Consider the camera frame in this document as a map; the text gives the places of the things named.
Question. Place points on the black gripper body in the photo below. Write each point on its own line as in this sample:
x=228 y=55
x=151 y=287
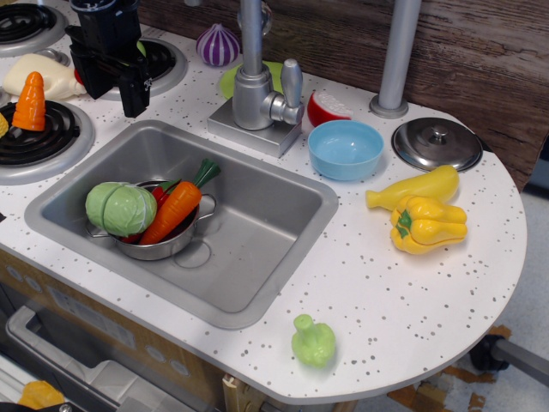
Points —
x=107 y=30

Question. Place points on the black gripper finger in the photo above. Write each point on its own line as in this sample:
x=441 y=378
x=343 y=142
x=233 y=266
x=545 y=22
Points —
x=134 y=86
x=95 y=80

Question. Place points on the light green toy broccoli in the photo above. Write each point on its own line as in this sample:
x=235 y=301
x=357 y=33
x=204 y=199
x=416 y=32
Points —
x=313 y=344

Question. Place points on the light blue plastic bowl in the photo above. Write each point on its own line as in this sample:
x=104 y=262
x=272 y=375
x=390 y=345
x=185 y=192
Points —
x=345 y=150

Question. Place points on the red toy ketchup bottle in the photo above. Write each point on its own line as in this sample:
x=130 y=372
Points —
x=77 y=77

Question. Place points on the green toy apple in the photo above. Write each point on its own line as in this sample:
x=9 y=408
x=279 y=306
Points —
x=141 y=48

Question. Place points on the cream toy chicken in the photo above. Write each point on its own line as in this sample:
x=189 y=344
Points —
x=59 y=81

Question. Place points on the rear right stove burner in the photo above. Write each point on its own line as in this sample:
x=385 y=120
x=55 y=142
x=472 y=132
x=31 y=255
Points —
x=167 y=65

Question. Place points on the stove burner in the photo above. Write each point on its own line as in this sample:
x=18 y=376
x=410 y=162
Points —
x=31 y=156
x=167 y=65
x=27 y=28

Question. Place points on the grey stove knob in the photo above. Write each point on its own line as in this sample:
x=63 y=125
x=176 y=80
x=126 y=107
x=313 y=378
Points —
x=57 y=56

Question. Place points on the orange toy carrot top piece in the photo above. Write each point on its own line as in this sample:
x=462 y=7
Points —
x=30 y=109

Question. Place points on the rear left stove burner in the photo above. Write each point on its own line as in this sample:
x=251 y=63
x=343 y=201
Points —
x=27 y=28

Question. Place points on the purple striped toy onion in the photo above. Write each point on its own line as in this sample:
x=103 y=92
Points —
x=217 y=46

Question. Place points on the lime green plastic plate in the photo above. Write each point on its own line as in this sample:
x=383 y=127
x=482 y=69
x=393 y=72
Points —
x=226 y=83

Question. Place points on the yellow toy corn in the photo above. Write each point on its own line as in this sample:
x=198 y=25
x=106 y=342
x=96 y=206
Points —
x=4 y=125

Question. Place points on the front left stove burner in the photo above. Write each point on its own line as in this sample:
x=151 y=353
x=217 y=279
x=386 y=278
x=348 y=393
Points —
x=31 y=156

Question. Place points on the red toy pepper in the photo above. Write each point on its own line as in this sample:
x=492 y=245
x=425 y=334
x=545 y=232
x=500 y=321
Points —
x=160 y=191

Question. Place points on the green toy cabbage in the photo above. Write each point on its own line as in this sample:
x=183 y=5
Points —
x=121 y=209

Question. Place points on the silver toy faucet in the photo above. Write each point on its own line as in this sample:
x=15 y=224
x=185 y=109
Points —
x=257 y=116

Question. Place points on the silver metal pot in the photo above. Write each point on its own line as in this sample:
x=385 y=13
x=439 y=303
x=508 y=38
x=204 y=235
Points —
x=178 y=239

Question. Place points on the red white toy radish half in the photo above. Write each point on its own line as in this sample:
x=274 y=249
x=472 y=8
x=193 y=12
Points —
x=323 y=107

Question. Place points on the grey toy sink basin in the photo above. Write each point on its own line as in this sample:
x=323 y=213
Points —
x=227 y=259

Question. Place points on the grey vertical support pole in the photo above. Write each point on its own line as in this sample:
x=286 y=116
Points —
x=389 y=102

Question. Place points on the silver metal pot lid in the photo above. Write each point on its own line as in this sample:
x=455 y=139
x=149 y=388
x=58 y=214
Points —
x=428 y=143

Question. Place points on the yellow toy bell pepper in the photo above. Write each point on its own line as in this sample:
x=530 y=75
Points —
x=423 y=224

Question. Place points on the yellow toy squash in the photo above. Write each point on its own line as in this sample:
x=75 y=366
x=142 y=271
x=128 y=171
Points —
x=441 y=183

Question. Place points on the yellow toy under counter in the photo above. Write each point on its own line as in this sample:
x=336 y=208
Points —
x=40 y=394

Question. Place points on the black caster wheel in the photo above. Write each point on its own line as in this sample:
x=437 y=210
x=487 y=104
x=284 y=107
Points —
x=482 y=358

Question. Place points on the grey oven door handle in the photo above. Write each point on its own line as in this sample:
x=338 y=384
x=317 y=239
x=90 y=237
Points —
x=85 y=373

